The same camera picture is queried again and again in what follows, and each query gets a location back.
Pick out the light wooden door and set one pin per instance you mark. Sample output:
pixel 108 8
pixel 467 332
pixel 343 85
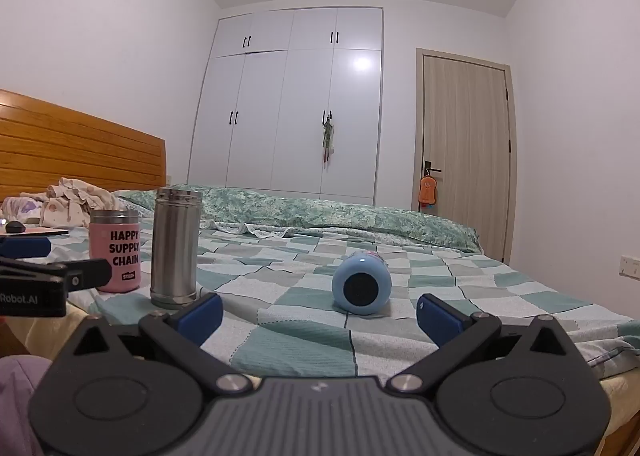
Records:
pixel 465 151

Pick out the pink flat pad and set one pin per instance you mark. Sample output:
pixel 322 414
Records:
pixel 35 232

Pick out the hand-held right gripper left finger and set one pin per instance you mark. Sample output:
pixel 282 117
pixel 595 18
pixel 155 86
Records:
pixel 199 317

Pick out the wooden headboard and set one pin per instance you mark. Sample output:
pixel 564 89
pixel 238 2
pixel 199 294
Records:
pixel 75 146

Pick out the black computer mouse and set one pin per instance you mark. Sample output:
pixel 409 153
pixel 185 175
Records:
pixel 15 226

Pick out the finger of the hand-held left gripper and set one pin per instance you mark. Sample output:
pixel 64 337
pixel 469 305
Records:
pixel 75 276
pixel 22 247

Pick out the stainless steel thermos cup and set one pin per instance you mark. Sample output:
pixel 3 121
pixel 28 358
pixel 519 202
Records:
pixel 175 246

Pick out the pink printed cup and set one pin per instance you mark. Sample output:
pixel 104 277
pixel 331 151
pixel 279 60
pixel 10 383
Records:
pixel 114 251

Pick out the wall socket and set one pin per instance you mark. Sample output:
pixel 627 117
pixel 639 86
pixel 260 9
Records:
pixel 631 267

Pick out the green hanging ornament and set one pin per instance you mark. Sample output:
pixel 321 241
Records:
pixel 327 139

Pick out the beige mattress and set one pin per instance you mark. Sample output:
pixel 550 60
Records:
pixel 624 401

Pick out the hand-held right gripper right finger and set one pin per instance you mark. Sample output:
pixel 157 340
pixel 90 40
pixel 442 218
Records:
pixel 438 318

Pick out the pile of light clothes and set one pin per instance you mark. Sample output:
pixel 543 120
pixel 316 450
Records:
pixel 70 201

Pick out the white wardrobe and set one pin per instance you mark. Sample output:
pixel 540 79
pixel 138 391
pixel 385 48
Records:
pixel 285 106

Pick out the green floral quilt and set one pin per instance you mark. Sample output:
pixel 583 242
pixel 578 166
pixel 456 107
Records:
pixel 350 213

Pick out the person's purple clothing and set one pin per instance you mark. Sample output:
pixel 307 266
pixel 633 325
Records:
pixel 20 406

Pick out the light blue cup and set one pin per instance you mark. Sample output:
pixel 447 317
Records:
pixel 361 283

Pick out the orange hanging ornament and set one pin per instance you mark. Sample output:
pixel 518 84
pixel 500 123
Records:
pixel 428 191

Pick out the checkered bed sheet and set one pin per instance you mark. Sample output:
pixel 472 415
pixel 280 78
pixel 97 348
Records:
pixel 310 336

